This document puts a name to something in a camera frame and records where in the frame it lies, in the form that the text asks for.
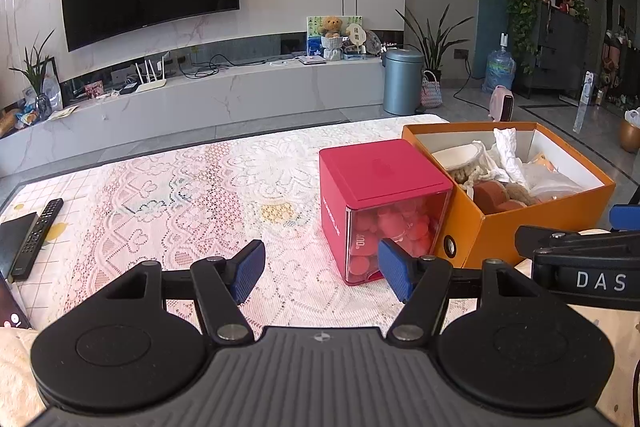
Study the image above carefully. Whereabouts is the white router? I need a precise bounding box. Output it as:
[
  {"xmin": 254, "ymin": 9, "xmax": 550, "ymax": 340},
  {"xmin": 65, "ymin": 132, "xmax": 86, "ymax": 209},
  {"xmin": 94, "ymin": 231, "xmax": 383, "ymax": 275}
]
[{"xmin": 135, "ymin": 54, "xmax": 168, "ymax": 94}]

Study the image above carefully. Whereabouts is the pink heater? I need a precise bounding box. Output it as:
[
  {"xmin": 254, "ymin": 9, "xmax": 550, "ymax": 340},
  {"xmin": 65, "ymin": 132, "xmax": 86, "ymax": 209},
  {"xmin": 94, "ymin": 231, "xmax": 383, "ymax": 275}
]
[{"xmin": 490, "ymin": 85, "xmax": 517, "ymax": 122}]

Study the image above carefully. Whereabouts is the black smartphone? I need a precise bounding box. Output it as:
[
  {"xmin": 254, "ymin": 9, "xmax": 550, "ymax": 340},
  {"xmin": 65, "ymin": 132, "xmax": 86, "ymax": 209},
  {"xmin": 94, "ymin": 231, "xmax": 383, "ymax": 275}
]
[{"xmin": 0, "ymin": 277, "xmax": 32, "ymax": 330}]

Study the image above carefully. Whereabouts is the white marble tv console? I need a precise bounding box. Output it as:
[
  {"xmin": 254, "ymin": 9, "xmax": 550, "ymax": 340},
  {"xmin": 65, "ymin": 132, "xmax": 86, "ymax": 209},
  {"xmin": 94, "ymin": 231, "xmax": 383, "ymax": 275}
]
[{"xmin": 0, "ymin": 57, "xmax": 386, "ymax": 178}]

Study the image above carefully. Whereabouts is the blue grey trash can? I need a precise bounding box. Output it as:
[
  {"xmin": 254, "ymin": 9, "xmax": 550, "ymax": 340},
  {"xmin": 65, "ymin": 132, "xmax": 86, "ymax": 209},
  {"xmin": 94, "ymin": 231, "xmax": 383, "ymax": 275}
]
[{"xmin": 382, "ymin": 48, "xmax": 425, "ymax": 116}]

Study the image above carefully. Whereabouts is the black remote control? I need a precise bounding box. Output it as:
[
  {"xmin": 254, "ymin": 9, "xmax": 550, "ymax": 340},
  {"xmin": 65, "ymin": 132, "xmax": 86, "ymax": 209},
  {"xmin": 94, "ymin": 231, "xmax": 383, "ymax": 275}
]
[{"xmin": 11, "ymin": 198, "xmax": 64, "ymax": 280}]

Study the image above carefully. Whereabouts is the black flat box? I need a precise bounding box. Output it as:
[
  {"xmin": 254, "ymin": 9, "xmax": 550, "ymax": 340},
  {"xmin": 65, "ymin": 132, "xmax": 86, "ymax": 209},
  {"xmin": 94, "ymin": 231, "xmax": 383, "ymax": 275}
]
[{"xmin": 0, "ymin": 212, "xmax": 38, "ymax": 278}]

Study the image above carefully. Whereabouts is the woven basket bag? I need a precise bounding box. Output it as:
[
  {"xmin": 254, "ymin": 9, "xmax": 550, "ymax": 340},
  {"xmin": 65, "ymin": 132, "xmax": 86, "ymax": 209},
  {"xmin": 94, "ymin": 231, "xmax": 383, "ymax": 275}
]
[{"xmin": 421, "ymin": 71, "xmax": 444, "ymax": 108}]

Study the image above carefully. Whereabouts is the red cube box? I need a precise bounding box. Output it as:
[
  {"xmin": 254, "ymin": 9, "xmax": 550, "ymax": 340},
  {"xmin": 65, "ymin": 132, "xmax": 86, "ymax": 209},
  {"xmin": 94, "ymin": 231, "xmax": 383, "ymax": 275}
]
[{"xmin": 319, "ymin": 139, "xmax": 453, "ymax": 289}]

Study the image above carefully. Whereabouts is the gold pot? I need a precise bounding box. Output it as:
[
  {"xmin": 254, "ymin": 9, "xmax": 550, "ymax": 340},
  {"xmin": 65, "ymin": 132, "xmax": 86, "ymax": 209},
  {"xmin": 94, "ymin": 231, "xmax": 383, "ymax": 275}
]
[{"xmin": 619, "ymin": 119, "xmax": 640, "ymax": 154}]

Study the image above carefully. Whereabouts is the clear plastic bag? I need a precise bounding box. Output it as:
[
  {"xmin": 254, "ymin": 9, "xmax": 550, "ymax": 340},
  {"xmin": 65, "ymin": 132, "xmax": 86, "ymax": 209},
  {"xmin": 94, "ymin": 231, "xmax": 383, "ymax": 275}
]
[{"xmin": 492, "ymin": 127, "xmax": 593, "ymax": 202}]

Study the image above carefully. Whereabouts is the blue snack bag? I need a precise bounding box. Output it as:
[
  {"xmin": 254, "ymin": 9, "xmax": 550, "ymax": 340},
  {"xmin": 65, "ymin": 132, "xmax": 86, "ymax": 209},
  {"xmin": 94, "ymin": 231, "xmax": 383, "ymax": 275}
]
[{"xmin": 15, "ymin": 104, "xmax": 41, "ymax": 128}]

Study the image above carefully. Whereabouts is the tall leafy floor plant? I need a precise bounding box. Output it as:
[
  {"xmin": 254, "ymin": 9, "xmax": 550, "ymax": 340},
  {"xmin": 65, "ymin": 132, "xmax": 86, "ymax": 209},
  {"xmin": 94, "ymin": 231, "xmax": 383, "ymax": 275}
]
[{"xmin": 397, "ymin": 4, "xmax": 473, "ymax": 80}]

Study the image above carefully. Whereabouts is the blue water bottle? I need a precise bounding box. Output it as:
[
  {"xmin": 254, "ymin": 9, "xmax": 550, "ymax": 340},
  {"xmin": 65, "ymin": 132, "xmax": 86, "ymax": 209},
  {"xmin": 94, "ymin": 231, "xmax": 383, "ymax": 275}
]
[{"xmin": 484, "ymin": 33, "xmax": 516, "ymax": 94}]

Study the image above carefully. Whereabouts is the pink white crochet bouquet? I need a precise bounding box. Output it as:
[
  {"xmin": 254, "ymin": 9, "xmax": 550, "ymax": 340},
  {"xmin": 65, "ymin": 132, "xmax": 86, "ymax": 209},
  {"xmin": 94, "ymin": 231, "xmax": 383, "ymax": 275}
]
[{"xmin": 452, "ymin": 164, "xmax": 496, "ymax": 195}]

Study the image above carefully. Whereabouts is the orange cardboard box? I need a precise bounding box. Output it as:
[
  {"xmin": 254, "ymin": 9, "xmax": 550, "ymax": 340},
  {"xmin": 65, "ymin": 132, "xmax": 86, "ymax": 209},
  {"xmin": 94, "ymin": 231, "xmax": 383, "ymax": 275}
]
[{"xmin": 402, "ymin": 122, "xmax": 617, "ymax": 269}]

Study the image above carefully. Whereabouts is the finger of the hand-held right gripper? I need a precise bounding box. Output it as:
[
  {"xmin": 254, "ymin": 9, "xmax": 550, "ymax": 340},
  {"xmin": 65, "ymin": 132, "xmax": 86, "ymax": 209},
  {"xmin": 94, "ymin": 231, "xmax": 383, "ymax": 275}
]
[
  {"xmin": 610, "ymin": 204, "xmax": 640, "ymax": 233},
  {"xmin": 515, "ymin": 225, "xmax": 640, "ymax": 258}
]

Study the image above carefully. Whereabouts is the black floor cable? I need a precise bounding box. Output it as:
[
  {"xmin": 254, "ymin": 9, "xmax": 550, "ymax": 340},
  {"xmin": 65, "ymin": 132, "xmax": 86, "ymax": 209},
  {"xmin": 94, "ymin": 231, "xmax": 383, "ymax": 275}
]
[{"xmin": 452, "ymin": 57, "xmax": 493, "ymax": 110}]

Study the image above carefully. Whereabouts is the round paddle fan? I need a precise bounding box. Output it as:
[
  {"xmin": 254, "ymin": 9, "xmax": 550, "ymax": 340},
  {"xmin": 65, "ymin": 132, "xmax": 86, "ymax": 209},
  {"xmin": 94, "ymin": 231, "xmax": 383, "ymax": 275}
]
[{"xmin": 350, "ymin": 24, "xmax": 369, "ymax": 54}]

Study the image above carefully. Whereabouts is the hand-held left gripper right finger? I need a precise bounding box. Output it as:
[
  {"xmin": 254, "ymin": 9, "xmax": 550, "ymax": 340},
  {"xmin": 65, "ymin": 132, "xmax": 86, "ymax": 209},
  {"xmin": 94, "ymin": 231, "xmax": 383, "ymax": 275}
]
[{"xmin": 377, "ymin": 238, "xmax": 553, "ymax": 347}]

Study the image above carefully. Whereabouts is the dark cabinet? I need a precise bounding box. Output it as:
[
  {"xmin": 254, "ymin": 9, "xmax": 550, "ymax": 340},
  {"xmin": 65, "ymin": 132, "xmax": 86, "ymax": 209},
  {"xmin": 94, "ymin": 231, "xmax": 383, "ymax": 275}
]
[{"xmin": 520, "ymin": 2, "xmax": 591, "ymax": 100}]

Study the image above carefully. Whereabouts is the teddy bear bouquet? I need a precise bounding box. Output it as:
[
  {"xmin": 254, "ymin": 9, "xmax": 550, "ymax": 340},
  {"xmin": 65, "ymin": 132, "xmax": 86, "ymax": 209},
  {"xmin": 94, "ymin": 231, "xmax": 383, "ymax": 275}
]
[{"xmin": 320, "ymin": 17, "xmax": 347, "ymax": 60}]

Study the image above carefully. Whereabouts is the green plant in glass vase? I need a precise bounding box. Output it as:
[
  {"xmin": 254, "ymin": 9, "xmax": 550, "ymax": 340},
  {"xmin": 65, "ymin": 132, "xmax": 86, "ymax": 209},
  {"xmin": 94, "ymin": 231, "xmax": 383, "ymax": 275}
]
[{"xmin": 10, "ymin": 29, "xmax": 63, "ymax": 120}]

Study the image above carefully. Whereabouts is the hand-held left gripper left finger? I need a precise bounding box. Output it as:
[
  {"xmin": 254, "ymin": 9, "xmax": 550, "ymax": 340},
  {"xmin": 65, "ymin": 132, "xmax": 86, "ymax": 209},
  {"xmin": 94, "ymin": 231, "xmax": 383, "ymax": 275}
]
[{"xmin": 102, "ymin": 239, "xmax": 266, "ymax": 345}]

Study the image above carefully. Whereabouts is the cream dotted quilt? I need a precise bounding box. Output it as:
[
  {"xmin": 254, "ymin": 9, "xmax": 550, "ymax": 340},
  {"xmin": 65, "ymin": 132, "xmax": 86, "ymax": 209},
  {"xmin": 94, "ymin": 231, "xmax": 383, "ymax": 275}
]
[{"xmin": 0, "ymin": 257, "xmax": 640, "ymax": 427}]

